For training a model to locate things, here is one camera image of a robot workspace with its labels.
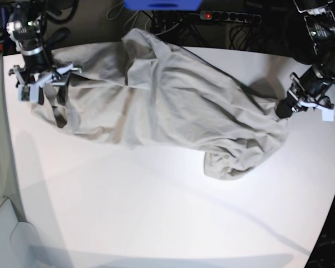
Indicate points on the beige t-shirt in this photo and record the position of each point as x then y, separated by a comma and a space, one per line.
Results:
142, 91

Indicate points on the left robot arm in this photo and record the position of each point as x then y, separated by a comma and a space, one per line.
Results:
319, 21

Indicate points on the blue box top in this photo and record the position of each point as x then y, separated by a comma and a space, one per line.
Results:
162, 5

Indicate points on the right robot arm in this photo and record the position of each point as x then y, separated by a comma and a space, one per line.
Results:
26, 27

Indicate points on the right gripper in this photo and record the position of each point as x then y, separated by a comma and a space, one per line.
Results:
32, 90

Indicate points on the black power strip red switch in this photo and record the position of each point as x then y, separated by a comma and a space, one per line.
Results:
223, 16

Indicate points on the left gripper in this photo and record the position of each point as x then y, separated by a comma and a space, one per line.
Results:
306, 92

